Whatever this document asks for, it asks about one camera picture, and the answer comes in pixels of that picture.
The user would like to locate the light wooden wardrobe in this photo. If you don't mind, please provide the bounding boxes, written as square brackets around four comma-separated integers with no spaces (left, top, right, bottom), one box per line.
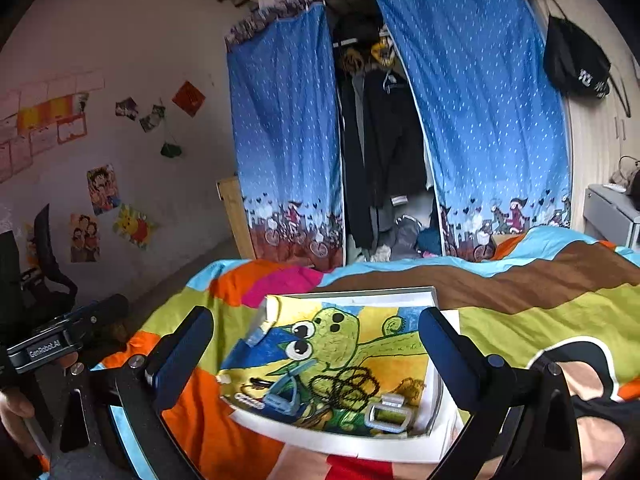
[525,0,640,242]

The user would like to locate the black drawstring bag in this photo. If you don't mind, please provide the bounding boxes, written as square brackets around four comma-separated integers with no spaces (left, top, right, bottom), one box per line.
[539,0,632,117]

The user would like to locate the dark bag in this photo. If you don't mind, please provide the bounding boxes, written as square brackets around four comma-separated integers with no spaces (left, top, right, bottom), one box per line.
[610,155,640,195]

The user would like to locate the grey bedside cabinet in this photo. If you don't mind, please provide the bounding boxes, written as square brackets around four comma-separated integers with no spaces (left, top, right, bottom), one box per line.
[582,183,640,252]

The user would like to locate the person's left hand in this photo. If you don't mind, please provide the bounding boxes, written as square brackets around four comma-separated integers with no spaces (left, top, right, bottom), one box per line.
[0,387,40,456]

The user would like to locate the black bead necklace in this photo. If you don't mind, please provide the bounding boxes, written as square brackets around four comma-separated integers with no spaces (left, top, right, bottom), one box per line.
[309,365,382,412]

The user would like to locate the black office chair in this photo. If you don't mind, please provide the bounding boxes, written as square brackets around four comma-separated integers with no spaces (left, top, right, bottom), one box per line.
[20,203,79,312]

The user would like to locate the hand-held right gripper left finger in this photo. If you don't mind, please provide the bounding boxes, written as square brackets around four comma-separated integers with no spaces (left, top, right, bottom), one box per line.
[50,305,216,480]

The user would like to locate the blue dotted curtain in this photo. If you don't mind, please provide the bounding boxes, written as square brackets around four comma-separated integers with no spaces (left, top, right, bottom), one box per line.
[375,0,574,264]
[225,2,347,272]

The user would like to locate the yellow and black garment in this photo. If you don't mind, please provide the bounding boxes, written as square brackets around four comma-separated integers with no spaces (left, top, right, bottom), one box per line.
[370,35,397,69]

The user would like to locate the row of wall certificates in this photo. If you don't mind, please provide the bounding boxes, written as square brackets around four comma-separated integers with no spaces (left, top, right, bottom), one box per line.
[0,71,107,184]

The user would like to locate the colourful striped blanket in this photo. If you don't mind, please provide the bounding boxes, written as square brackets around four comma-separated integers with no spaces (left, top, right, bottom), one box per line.
[92,225,640,480]

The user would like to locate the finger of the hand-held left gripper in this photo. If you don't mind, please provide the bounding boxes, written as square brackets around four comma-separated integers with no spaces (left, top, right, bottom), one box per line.
[75,293,131,336]

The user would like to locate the small wooden cabinet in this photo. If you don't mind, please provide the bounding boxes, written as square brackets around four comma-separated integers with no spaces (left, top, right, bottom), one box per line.
[216,176,257,261]

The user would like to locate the cartoon couple wall poster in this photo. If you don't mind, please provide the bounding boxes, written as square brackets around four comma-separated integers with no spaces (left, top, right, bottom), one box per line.
[69,213,102,264]

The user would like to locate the cartoon characters wall poster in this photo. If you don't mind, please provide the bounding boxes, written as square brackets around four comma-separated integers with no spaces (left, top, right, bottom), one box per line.
[86,163,122,217]

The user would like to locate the red paper square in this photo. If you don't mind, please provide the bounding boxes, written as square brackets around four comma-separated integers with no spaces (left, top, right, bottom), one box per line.
[171,80,207,119]

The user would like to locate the blue-grey smartwatch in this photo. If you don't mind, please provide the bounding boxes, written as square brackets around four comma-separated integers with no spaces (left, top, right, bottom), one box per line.
[261,359,319,417]

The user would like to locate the yellow cartoon wall poster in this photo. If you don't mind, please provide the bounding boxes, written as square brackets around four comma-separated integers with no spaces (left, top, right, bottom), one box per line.
[113,203,159,251]

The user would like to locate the dark hanging clothes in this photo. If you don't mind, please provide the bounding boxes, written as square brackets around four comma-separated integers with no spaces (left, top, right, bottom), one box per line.
[327,0,445,263]

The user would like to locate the grey rectangular clip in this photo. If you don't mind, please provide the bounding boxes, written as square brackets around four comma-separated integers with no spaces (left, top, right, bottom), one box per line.
[364,394,417,434]

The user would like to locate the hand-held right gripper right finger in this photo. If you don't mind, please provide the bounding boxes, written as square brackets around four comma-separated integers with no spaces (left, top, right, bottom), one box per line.
[417,306,584,480]

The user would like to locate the golden bracelet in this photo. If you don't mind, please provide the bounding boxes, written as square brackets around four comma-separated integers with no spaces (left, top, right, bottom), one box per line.
[397,376,427,404]

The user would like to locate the white tray with turtle drawing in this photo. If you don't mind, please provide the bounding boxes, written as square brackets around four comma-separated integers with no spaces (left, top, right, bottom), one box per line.
[216,286,464,464]

